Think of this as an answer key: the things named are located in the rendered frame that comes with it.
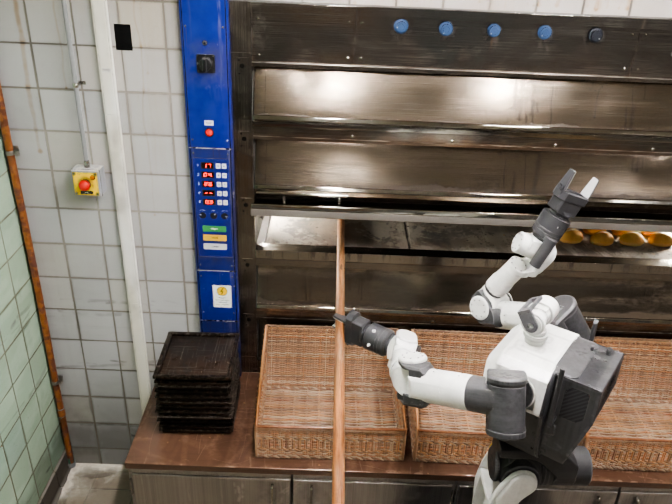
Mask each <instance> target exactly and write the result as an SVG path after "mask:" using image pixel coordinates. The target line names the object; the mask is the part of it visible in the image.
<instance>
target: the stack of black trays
mask: <svg viewBox="0 0 672 504"><path fill-rule="evenodd" d="M239 337H240V333H215V332H175V331H169V332H168V335H167V338H166V340H165V343H164V346H163V349H162V351H161V354H160V357H159V360H158V363H157V365H156V368H155V371H154V374H153V376H152V377H153V379H155V380H154V383H155V384H154V387H156V388H155V391H154V392H156V394H155V398H157V400H156V410H155V413H158V415H157V421H158V422H160V423H159V427H160V428H159V431H163V432H169V433H231V432H233V430H234V424H235V418H236V411H237V405H238V399H239V393H240V387H241V384H240V381H239V378H240V362H239V359H240V357H239V353H238V349H239V347H238V344H239V343H238V342H239Z"/></svg>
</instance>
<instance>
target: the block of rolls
mask: <svg viewBox="0 0 672 504"><path fill-rule="evenodd" d="M611 231H612V234H614V235H616V236H620V238H619V241H620V243H621V244H623V245H626V246H634V247H635V246H641V245H642V244H643V243H644V238H643V236H645V237H649V238H648V243H649V244H651V245H653V246H658V247H669V246H671V245H672V236H671V235H669V234H668V233H665V232H648V231H641V234H642V235H643V236H642V235H641V234H639V233H637V232H636V231H623V230H611ZM583 232H584V233H585V234H588V235H592V236H591V237H590V243H591V244H593V245H597V246H609V245H611V244H613V242H614V238H613V236H612V234H610V233H609V232H606V230H598V229H583ZM582 240H583V234H582V233H581V232H580V231H579V230H577V229H573V228H568V229H567V230H566V232H565V233H564V234H563V236H562V237H561V239H560V241H562V242H564V243H568V244H577V243H580V242H581V241H582Z"/></svg>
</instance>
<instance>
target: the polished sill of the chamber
mask: <svg viewBox="0 0 672 504"><path fill-rule="evenodd" d="M512 256H517V257H520V258H525V257H524V256H522V255H520V254H518V253H495V252H470V251H445V250H420V249H395V248H370V247H345V246H344V262H359V263H385V264H410V265H435V266H460V267H485V268H501V267H502V266H503V265H504V264H505V263H506V262H507V261H508V260H509V259H510V258H511V257H512ZM255 258H259V259H284V260H309V261H334V262H337V246H320V245H295V244H270V243H257V245H256V249H255ZM545 270H561V271H586V272H611V273H636V274H661V275H672V260H671V259H646V258H620V257H595V256H570V255H556V257H555V259H554V261H553V262H552V263H551V264H550V265H549V266H548V267H547V268H546V269H545Z"/></svg>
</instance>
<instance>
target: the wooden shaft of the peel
mask: <svg viewBox="0 0 672 504"><path fill-rule="evenodd" d="M336 313H338V314H341V315H344V316H345V306H344V219H337V264H336ZM336 313H335V314H336ZM332 504H345V324H344V323H342V322H340V321H338V320H336V319H335V362H334V411H333V461H332Z"/></svg>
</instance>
